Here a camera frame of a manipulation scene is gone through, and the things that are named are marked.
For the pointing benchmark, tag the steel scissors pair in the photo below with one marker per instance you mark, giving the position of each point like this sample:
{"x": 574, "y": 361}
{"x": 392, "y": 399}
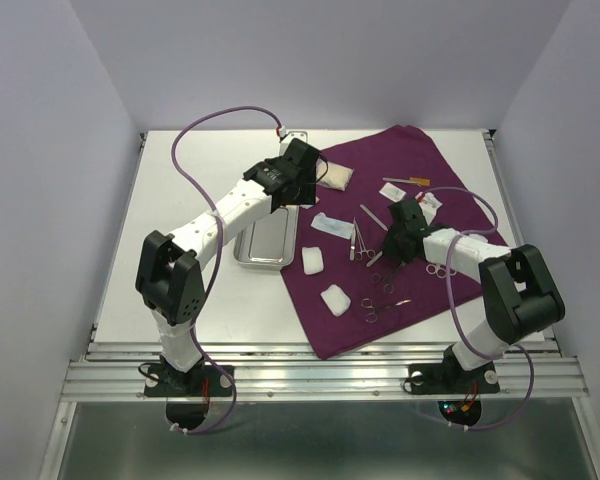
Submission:
{"x": 445, "y": 273}
{"x": 436, "y": 269}

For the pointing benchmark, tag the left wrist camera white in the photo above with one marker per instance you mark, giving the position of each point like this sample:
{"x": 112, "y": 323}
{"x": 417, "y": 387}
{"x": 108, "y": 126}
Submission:
{"x": 289, "y": 137}

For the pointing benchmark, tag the steel scissors right pair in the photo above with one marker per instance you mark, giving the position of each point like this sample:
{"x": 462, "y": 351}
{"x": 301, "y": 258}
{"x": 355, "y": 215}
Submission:
{"x": 445, "y": 273}

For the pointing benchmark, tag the white gauze pad middle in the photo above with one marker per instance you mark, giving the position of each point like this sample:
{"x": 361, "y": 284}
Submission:
{"x": 312, "y": 260}

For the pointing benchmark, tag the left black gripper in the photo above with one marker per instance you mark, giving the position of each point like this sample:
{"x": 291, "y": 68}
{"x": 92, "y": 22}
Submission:
{"x": 308, "y": 193}

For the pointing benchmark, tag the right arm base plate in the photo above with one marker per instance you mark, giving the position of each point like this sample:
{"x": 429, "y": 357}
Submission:
{"x": 435, "y": 379}

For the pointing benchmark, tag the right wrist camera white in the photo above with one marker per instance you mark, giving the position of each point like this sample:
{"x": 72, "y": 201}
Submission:
{"x": 429, "y": 205}

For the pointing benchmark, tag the steel hemostat long centre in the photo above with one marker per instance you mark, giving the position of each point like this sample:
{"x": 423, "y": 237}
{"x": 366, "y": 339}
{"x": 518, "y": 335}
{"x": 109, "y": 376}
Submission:
{"x": 386, "y": 279}

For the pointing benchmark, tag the aluminium front rail frame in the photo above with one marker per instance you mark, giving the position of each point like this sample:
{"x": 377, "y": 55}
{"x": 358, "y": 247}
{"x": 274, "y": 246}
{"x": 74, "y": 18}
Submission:
{"x": 292, "y": 372}

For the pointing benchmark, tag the purple surgical cloth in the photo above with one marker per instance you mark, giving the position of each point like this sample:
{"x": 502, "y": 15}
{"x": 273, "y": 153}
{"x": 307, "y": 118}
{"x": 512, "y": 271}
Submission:
{"x": 457, "y": 164}

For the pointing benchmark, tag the stainless steel tray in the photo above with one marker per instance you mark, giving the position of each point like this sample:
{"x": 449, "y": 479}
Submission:
{"x": 269, "y": 243}

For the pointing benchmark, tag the bagged beige bandage roll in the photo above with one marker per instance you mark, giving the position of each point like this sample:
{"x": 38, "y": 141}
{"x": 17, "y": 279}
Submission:
{"x": 333, "y": 176}

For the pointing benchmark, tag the steel hemostat bottom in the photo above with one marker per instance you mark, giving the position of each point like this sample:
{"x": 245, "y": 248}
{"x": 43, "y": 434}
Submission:
{"x": 373, "y": 311}

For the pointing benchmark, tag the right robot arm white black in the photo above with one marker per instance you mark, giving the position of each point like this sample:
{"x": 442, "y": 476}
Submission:
{"x": 519, "y": 294}

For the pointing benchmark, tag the steel forceps tweezers ridged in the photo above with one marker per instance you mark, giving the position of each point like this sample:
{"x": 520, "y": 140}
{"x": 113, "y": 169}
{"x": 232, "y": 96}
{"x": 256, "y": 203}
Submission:
{"x": 352, "y": 251}

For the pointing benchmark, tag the scalpel blade orange packet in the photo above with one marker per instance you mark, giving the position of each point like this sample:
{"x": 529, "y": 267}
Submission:
{"x": 423, "y": 182}

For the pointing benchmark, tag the small clear bagged packet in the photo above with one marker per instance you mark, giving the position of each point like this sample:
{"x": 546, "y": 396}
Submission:
{"x": 392, "y": 192}

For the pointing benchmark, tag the steel scissors left pair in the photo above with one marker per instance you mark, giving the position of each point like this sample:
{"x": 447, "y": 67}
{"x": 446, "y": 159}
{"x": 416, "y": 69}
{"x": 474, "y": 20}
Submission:
{"x": 436, "y": 269}

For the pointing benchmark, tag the white gauze pad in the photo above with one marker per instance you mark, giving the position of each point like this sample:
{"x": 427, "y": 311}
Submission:
{"x": 336, "y": 300}
{"x": 312, "y": 260}

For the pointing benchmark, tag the white gauze pad bottom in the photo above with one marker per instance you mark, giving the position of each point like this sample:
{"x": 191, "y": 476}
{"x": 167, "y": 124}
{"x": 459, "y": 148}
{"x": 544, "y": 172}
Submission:
{"x": 336, "y": 300}

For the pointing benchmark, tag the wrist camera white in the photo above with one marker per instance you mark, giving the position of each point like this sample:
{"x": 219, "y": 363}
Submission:
{"x": 289, "y": 137}
{"x": 429, "y": 205}

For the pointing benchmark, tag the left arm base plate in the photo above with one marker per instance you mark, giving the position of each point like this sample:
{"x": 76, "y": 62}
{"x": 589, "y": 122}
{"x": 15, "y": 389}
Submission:
{"x": 161, "y": 381}

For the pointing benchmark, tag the steel scalpel handle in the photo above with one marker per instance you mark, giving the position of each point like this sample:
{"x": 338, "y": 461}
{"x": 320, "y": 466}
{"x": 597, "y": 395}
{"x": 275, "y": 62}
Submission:
{"x": 373, "y": 217}

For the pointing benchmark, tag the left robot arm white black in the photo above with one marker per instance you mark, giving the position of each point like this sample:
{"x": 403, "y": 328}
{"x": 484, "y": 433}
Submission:
{"x": 169, "y": 276}

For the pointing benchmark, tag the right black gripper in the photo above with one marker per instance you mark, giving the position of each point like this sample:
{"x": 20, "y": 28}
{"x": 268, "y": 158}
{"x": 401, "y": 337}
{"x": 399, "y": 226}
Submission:
{"x": 393, "y": 249}

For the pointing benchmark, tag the steel plain tweezers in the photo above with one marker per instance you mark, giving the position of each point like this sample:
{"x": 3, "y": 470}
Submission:
{"x": 374, "y": 259}

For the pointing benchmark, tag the white blue suture packet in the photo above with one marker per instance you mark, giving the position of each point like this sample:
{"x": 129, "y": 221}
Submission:
{"x": 335, "y": 227}

